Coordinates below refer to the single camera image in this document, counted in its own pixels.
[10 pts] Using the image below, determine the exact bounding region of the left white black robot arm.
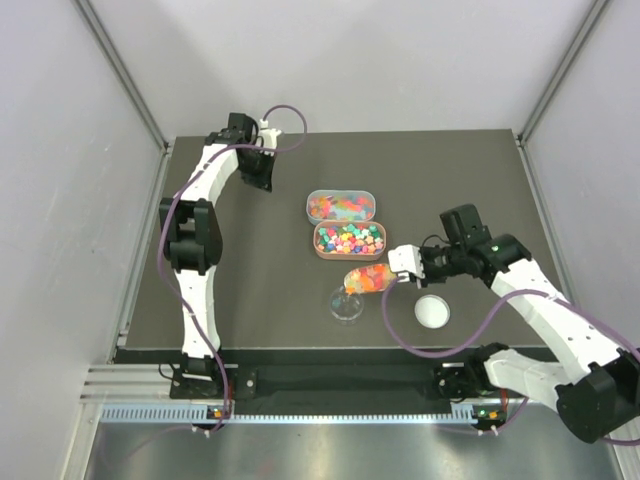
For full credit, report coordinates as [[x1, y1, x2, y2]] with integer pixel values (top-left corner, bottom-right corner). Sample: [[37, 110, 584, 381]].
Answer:
[[157, 113, 281, 399]]

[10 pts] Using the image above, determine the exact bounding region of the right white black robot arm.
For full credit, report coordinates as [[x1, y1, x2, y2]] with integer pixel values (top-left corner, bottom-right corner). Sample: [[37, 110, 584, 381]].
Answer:
[[387, 204, 639, 444]]

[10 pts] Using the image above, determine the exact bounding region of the white round jar lid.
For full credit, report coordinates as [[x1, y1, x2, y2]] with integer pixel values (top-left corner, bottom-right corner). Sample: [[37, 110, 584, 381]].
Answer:
[[414, 294, 450, 329]]

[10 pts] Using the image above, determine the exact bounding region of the clear oval gummy box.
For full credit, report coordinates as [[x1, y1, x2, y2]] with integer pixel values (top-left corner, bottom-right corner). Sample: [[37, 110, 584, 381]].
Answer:
[[305, 189, 376, 225]]

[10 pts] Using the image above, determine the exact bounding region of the pink oval candy box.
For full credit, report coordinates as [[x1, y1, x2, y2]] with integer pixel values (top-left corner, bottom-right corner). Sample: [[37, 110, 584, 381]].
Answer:
[[312, 221, 387, 261]]

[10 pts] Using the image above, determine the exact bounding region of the clear round glass jar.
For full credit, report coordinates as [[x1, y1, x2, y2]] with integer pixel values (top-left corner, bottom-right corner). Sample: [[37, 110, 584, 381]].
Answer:
[[329, 286, 365, 326]]

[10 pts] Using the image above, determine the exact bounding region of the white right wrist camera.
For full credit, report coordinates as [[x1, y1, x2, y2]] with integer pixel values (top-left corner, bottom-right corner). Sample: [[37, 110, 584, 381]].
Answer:
[[387, 244, 425, 282]]

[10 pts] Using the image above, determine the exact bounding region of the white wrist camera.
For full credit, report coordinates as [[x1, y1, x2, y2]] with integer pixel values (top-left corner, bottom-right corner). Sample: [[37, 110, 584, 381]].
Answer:
[[255, 128, 282, 154], [387, 244, 425, 282]]

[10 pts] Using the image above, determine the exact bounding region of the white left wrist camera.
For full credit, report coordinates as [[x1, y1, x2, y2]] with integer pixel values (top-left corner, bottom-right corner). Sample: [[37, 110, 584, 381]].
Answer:
[[255, 128, 282, 154]]

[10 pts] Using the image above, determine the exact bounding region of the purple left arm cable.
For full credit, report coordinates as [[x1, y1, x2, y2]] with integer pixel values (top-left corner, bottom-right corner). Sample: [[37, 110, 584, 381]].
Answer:
[[156, 104, 308, 432]]

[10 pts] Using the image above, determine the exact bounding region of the left aluminium corner post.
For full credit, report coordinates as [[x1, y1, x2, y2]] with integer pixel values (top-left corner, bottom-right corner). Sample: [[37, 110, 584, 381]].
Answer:
[[71, 0, 169, 153]]

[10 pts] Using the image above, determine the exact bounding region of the aluminium corner post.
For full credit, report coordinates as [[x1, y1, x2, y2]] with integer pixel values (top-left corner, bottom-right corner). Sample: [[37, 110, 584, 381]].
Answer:
[[516, 0, 612, 148], [71, 0, 169, 153]]

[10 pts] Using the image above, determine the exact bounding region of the grey slotted cable duct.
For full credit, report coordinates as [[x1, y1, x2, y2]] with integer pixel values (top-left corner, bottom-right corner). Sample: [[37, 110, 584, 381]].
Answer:
[[99, 403, 506, 425]]

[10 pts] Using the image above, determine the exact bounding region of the right aluminium corner post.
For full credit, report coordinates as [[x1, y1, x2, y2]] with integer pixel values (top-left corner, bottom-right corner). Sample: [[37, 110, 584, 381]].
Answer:
[[516, 0, 612, 148]]

